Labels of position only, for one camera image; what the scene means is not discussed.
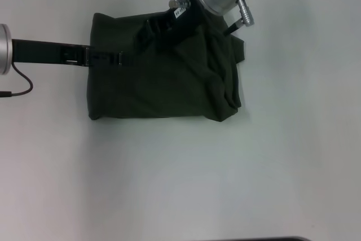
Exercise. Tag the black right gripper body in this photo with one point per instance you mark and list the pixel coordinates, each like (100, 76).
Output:
(183, 23)

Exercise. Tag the dark green FREE t-shirt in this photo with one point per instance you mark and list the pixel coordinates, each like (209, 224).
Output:
(169, 88)

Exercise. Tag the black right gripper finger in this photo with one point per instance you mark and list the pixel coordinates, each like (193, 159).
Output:
(145, 37)

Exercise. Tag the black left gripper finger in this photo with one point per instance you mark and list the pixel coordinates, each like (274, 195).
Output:
(107, 59)

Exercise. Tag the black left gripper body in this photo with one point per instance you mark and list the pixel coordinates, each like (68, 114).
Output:
(42, 52)

